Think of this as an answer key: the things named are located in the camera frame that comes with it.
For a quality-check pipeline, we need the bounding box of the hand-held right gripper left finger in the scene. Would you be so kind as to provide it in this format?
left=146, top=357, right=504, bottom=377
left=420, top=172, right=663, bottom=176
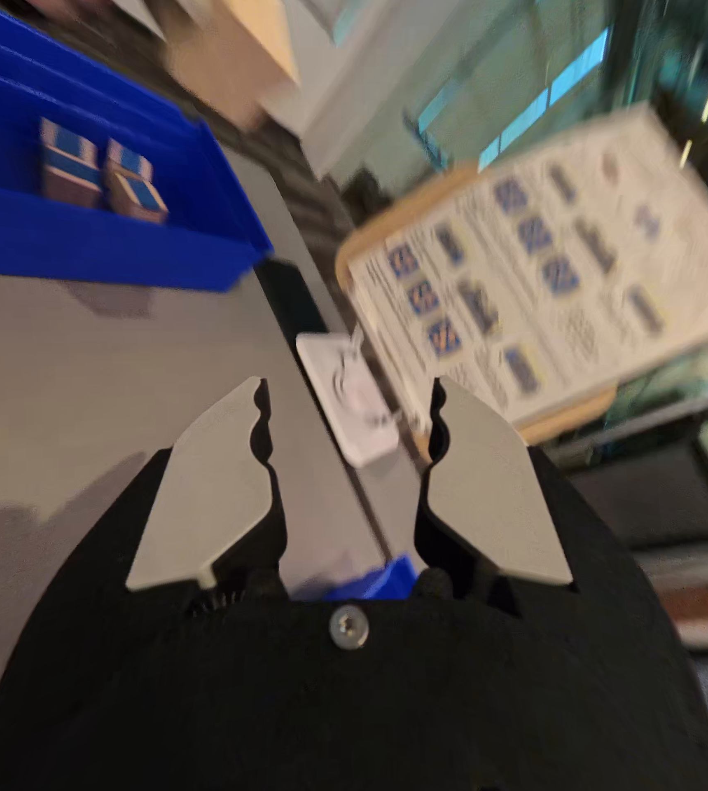
left=124, top=376, right=289, bottom=591

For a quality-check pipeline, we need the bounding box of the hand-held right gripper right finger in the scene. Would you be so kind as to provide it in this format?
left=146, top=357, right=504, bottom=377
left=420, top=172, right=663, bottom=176
left=413, top=376, right=576, bottom=600

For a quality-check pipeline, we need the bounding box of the blue plastic bin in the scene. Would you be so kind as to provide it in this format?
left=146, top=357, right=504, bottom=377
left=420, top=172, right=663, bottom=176
left=323, top=555, right=419, bottom=601
left=0, top=0, right=274, bottom=293

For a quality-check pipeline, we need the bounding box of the white plastic stand base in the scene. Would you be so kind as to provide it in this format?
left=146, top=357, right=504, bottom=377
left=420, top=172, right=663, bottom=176
left=295, top=332, right=402, bottom=469

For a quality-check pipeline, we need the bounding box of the printed instruction sheet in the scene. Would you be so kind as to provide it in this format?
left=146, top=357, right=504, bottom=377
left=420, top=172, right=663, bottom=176
left=346, top=102, right=708, bottom=428

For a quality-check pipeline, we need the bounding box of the wooden clipboard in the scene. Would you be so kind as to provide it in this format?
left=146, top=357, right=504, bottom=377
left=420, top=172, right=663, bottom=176
left=334, top=162, right=619, bottom=447

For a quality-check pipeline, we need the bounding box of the beige cardboard box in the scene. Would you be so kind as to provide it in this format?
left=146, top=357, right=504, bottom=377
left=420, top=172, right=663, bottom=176
left=162, top=0, right=302, bottom=127

